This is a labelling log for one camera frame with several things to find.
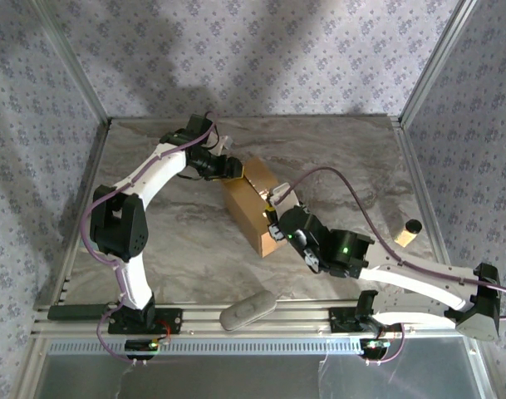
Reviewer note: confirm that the brown cardboard express box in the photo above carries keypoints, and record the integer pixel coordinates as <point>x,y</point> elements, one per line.
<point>248,208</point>

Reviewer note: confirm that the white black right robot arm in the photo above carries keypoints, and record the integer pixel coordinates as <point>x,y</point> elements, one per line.
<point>402,276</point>

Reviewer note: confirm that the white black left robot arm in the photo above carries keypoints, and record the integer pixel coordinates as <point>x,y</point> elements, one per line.
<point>119,228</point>

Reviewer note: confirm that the grey oval fabric pad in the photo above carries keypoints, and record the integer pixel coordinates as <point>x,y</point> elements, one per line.
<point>248,311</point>

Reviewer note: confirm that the wooden block black knob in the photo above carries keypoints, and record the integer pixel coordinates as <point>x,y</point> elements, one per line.
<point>404,237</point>

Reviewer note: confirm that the right circuit board green light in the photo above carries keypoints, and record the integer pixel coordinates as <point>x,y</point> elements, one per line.
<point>375,346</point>

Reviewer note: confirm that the circuit board green light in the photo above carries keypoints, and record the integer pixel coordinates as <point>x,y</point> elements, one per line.
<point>142,346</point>
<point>375,346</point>

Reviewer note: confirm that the left circuit board green light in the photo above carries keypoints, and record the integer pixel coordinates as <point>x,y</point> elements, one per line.
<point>142,346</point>

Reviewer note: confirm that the black flat bar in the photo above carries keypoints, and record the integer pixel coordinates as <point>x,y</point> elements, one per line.
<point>74,313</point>

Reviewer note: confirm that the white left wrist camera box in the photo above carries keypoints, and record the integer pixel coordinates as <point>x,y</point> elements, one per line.
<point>224,142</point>

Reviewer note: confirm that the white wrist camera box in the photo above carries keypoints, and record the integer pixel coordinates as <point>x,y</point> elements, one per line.
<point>279,193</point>
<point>224,142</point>

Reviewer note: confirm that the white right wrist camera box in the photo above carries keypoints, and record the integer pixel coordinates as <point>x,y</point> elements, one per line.
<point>279,193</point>

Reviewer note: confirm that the aluminium front rail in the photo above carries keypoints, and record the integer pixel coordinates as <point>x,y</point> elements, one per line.
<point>298,322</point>

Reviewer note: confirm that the aluminium rail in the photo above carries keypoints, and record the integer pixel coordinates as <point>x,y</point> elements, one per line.
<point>91,166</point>
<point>414,158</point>
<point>298,322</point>

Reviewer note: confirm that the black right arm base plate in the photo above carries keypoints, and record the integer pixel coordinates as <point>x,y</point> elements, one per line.
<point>340,322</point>

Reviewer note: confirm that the aluminium left side rail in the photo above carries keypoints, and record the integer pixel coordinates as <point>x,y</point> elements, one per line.
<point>91,166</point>

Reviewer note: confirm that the aluminium right side rail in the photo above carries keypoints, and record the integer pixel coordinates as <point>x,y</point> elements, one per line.
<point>414,158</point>

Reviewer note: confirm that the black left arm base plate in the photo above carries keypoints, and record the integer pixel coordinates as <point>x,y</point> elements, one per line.
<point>173,320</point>

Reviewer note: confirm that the aluminium left corner post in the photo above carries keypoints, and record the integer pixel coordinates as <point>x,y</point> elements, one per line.
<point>73,62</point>

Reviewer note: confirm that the aluminium corner post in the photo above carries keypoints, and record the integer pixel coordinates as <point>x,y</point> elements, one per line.
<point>73,62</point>
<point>437,62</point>

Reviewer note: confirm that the aluminium right corner post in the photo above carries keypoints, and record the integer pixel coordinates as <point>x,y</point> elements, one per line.
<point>437,62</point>

